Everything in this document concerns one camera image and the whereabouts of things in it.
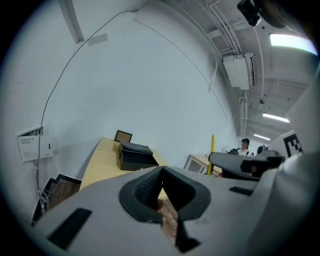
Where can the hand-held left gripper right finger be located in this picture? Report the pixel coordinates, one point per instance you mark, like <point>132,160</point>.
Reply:
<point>215,200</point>

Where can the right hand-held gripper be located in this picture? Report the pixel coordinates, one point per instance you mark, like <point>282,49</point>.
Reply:
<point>300,180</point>

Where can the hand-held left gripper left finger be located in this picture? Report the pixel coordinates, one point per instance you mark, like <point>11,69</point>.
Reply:
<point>95,200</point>

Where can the black box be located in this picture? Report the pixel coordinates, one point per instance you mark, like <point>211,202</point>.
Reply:
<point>136,157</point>

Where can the yellow pole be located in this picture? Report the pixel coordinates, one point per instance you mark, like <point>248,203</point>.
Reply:
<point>212,147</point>

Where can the white cabinet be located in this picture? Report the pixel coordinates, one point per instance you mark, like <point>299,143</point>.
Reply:
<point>197,163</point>

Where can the short ceiling light strip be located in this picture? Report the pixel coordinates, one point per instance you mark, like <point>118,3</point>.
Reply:
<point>262,136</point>

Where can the long ceiling light strip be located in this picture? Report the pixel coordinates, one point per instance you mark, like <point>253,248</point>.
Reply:
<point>275,117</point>

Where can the black framed cork board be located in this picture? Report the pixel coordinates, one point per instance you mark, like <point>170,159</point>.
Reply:
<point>123,136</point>

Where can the white air conditioner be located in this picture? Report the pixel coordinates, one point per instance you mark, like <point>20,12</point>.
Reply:
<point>240,70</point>

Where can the large ceiling light panel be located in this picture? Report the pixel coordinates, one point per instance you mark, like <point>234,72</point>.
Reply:
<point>292,42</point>

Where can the white ceiling pipes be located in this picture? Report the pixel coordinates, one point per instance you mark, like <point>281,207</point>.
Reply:
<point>222,27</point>

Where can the white wall electrical panel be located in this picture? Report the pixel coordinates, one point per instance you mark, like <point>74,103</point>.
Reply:
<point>33,147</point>

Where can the black head-mounted camera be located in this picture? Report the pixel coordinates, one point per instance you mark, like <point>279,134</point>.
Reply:
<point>250,11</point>

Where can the white wall plate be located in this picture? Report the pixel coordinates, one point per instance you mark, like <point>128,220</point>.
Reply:
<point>97,39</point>

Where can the white wall trunking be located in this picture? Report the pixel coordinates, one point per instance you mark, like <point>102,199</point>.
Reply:
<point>72,22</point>

